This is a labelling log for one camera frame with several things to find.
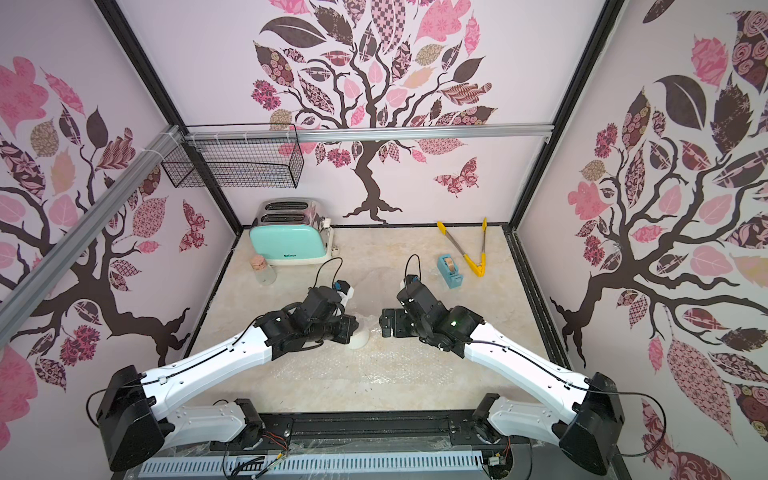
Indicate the aluminium frame rail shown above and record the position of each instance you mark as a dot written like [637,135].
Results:
[378,134]
[19,305]

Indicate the aluminium frame rail back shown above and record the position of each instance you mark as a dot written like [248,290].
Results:
[378,134]

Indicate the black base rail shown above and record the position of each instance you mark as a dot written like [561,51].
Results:
[460,428]

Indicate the teal tape dispenser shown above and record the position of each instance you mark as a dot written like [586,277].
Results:
[449,271]

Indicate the black wire basket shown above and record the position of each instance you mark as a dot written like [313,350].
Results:
[255,155]

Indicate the aluminium frame rail left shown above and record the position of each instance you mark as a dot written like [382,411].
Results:
[19,305]

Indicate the white slotted cable duct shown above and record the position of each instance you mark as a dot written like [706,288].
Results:
[313,466]

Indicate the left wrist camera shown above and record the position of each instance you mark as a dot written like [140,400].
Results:
[344,290]

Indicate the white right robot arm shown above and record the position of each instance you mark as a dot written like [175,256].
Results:
[581,415]

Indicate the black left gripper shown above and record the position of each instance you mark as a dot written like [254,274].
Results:
[349,325]

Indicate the small cork-stoppered glass bottle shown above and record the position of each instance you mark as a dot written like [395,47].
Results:
[263,271]

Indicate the clear bubble wrap sheet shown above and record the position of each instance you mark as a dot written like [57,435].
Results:
[387,373]

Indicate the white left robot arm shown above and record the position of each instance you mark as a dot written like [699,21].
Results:
[134,415]

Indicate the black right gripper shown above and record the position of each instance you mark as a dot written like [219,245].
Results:
[395,322]

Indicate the mint green toaster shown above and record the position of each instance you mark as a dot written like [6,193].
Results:
[292,231]

